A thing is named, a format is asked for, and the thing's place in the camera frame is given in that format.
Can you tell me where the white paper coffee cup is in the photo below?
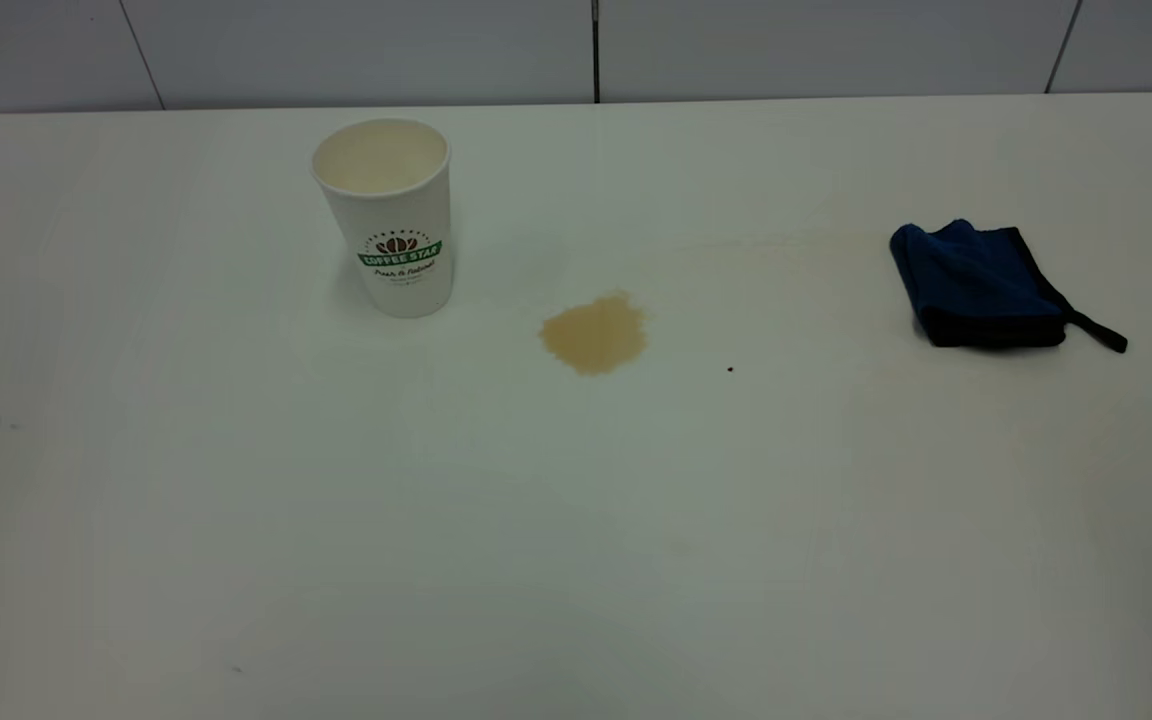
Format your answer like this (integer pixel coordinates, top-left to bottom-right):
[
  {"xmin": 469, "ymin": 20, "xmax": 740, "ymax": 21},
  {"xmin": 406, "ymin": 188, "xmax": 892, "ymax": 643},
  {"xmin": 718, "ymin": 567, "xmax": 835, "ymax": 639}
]
[{"xmin": 311, "ymin": 118, "xmax": 455, "ymax": 320}]

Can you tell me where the brown coffee spill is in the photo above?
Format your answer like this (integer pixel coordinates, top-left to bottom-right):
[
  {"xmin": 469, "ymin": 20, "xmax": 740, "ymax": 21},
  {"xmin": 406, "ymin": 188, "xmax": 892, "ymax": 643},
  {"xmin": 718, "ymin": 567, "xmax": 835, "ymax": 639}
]
[{"xmin": 539, "ymin": 292, "xmax": 649, "ymax": 377}]

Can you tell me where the blue and black cloth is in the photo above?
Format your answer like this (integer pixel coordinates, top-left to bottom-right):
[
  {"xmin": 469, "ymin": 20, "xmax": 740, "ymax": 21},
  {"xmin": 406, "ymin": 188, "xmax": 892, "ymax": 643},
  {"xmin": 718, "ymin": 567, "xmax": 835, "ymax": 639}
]
[{"xmin": 889, "ymin": 218, "xmax": 1129, "ymax": 354}]

